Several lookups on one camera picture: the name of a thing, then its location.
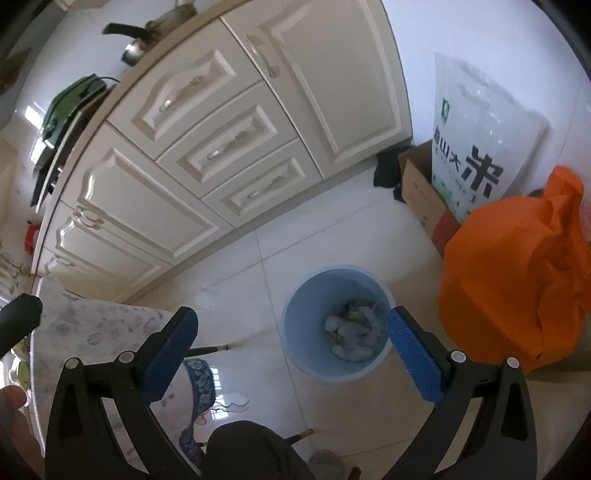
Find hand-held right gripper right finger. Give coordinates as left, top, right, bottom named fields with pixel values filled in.
left=383, top=306, right=539, bottom=480

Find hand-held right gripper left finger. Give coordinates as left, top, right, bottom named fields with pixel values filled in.
left=44, top=306, right=204, bottom=480

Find heap of wrappers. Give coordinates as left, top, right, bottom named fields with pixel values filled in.
left=323, top=300, right=389, bottom=361

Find blue plastic bin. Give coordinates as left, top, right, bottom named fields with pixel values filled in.
left=281, top=265, right=393, bottom=383

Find person's left hand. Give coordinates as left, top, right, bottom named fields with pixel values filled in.
left=0, top=384, right=44, bottom=480

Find row of hanging steel utensils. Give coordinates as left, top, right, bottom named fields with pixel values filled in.
left=0, top=240, right=31, bottom=301

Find orange bag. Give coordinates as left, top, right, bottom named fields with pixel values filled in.
left=438, top=165, right=591, bottom=374

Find person's dark trouser leg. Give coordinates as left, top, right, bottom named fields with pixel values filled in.
left=201, top=420, right=315, bottom=480

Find black gas hob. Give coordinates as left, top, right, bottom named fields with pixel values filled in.
left=30, top=138, right=70, bottom=208

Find cream base cabinets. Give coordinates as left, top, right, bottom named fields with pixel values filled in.
left=28, top=0, right=414, bottom=305

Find cardboard box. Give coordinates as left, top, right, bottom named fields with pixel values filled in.
left=398, top=141, right=465, bottom=254

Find dark cloth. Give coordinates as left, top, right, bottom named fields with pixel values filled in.
left=373, top=148, right=416, bottom=201

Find cream cabinet drawer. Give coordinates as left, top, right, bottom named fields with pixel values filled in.
left=201, top=138, right=326, bottom=229
left=107, top=34, right=262, bottom=160
left=156, top=83, right=301, bottom=195

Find green electric pot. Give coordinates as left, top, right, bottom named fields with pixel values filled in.
left=39, top=76, right=118, bottom=144

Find white rice bag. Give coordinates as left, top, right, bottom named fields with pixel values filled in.
left=431, top=52, right=548, bottom=226

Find steel wok with black handle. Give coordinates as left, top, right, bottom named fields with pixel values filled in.
left=102, top=0, right=200, bottom=44

